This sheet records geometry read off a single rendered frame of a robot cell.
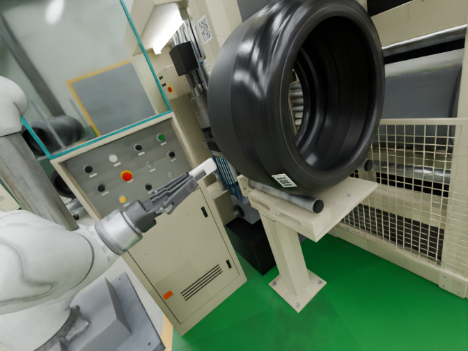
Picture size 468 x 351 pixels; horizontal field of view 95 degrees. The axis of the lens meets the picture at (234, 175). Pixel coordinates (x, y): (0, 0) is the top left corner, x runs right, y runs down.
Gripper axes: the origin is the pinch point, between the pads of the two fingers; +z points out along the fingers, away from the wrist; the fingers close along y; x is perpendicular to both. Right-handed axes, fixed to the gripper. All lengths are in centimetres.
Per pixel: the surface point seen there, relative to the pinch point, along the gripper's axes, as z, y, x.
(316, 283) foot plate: 31, 23, 119
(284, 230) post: 28, 26, 66
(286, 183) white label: 14.9, -10.6, 12.8
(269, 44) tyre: 24.4, -10.3, -18.9
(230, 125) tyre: 12.4, -0.8, -6.1
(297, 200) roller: 20.9, -4.4, 26.4
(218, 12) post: 40, 26, -34
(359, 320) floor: 29, -6, 120
